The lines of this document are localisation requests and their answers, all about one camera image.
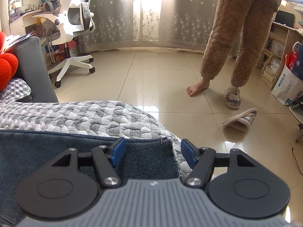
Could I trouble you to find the dark blue denim jeans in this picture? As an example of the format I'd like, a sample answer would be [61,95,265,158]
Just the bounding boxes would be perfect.
[1,130,179,226]

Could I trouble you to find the grey checked quilted bedspread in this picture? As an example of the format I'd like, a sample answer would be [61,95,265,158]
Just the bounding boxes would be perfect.
[0,77,193,180]

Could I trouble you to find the grey plush slipper loose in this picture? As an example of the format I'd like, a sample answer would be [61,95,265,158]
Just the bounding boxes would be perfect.
[222,108,257,133]

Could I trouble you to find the grey plush slipper worn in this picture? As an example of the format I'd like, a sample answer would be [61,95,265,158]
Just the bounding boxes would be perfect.
[225,86,241,110]

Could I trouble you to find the white paper shopping bag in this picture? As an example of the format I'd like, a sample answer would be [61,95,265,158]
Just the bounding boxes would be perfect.
[271,66,303,106]

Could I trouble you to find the grey sofa armrest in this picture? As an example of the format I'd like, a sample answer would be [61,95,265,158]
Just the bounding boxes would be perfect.
[7,36,58,103]

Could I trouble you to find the red blue shopping bag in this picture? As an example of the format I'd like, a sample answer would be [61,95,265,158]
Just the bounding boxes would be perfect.
[286,42,303,81]

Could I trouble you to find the red pumpkin plush cushion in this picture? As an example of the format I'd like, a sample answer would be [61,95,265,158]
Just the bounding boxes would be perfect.
[0,32,19,91]

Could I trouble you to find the white office chair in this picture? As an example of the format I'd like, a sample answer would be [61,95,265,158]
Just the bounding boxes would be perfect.
[35,0,95,88]

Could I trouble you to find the wooden desk with shelves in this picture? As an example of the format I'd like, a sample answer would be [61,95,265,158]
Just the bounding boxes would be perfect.
[257,15,302,89]

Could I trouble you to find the person in brown pyjamas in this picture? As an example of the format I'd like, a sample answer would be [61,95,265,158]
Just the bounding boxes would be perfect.
[187,0,282,96]

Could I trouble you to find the black laptop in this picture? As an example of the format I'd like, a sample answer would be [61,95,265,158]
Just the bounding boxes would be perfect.
[274,10,295,27]

